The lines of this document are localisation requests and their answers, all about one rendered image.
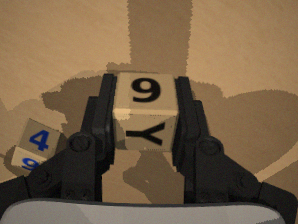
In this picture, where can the beige block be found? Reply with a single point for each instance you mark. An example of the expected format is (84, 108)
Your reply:
(37, 143)
(145, 111)

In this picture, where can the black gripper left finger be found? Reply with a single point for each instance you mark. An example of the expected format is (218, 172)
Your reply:
(87, 156)

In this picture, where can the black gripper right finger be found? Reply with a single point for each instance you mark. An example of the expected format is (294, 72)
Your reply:
(210, 175)

